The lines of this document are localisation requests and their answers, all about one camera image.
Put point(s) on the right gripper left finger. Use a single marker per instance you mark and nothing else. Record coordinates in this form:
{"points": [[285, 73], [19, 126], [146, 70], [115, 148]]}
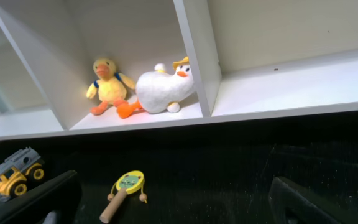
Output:
{"points": [[51, 199]]}

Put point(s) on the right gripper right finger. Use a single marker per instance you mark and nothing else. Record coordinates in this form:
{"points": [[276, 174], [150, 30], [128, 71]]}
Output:
{"points": [[297, 205]]}

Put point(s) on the grey and yellow toy truck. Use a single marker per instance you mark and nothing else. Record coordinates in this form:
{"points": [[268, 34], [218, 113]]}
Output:
{"points": [[9, 179]]}

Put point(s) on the yellow wooden rattle drum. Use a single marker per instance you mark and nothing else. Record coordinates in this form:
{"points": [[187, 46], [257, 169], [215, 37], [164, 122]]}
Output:
{"points": [[129, 183]]}

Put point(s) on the white shelf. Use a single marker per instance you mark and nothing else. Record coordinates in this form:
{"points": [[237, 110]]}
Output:
{"points": [[291, 87]]}

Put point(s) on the yellow plush duck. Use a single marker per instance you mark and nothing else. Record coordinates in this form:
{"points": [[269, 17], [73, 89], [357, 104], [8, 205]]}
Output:
{"points": [[110, 88]]}

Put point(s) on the white plush goose with hat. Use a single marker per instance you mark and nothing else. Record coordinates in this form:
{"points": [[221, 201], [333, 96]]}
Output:
{"points": [[160, 90]]}

